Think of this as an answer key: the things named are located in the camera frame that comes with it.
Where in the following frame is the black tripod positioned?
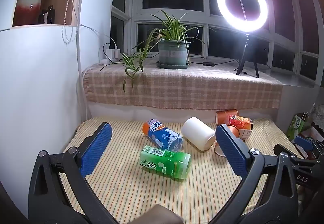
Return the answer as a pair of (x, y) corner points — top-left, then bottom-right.
(235, 34), (260, 78)

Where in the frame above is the red printed cup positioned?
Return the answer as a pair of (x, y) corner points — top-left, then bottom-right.
(228, 114), (253, 140)

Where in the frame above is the blue cup with orange rim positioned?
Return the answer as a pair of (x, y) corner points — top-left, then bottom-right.
(142, 119), (183, 152)

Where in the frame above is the brown paper cup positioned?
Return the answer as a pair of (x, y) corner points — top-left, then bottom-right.
(214, 125), (241, 157)

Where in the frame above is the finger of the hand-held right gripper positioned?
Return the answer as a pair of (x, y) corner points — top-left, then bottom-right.
(294, 135), (324, 158)
(273, 144), (324, 186)

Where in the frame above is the plaid cloth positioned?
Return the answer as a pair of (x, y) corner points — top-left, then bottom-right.
(83, 58), (283, 111)

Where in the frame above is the ring light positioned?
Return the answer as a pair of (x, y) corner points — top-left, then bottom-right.
(217, 0), (268, 28)

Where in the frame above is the white cable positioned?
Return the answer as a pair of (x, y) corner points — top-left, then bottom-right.
(78, 23), (117, 49)

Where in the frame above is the white cup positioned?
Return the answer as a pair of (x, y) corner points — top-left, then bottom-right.
(181, 117), (216, 151)

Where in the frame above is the white window frame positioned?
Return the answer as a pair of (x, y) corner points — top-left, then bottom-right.
(111, 0), (324, 88)

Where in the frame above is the yellow striped sheet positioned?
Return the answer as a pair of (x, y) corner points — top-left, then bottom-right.
(59, 116), (304, 224)

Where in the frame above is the black cable with controller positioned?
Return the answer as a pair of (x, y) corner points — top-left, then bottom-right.
(189, 59), (241, 66)

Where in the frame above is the green carton box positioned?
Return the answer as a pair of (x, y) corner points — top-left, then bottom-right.
(286, 113), (312, 142)

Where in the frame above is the potted spider plant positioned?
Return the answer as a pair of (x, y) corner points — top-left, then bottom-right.
(99, 10), (215, 93)

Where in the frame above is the white power strip with plugs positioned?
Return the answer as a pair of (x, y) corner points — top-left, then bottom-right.
(100, 46), (121, 65)

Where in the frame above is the white beaded cord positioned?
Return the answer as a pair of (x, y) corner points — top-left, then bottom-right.
(61, 0), (84, 44)

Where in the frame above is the green plant saucer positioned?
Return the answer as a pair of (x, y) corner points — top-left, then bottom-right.
(156, 60), (190, 70)

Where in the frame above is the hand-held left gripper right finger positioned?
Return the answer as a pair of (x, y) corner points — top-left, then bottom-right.
(206, 124), (301, 224)

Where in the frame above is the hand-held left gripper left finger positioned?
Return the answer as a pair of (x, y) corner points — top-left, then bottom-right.
(28, 122), (119, 224)

